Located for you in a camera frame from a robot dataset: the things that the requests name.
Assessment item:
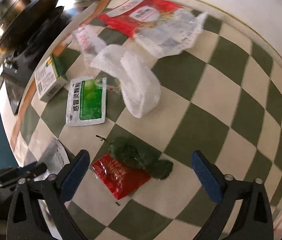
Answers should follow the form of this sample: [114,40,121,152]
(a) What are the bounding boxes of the black gas stove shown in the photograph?
[1,6,81,115]

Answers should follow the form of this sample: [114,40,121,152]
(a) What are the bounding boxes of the white plastic bag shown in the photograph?
[90,44,161,118]

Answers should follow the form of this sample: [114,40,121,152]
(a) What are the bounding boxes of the green white medicine sachet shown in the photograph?
[65,76,107,126]

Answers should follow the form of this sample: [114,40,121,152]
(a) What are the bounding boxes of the grey crumpled wrapper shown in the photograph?
[38,138,70,179]

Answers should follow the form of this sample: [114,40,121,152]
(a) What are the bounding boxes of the clear plastic wrapper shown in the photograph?
[71,25,107,67]

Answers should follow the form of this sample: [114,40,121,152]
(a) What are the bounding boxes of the white green medicine box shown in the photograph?
[34,54,68,102]

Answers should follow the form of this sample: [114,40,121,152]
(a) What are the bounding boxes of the dark green vegetable leaf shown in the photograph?
[96,135,174,180]

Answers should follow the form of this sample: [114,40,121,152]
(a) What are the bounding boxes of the red snack packet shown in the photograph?
[91,154,151,200]

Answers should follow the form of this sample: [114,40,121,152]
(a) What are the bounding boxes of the green white checkered mat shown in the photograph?
[11,0,282,240]

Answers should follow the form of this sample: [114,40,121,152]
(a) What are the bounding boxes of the red white rice bag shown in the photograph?
[97,0,208,59]

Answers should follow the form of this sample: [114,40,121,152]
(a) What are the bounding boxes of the black wok pan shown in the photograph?
[0,0,58,54]

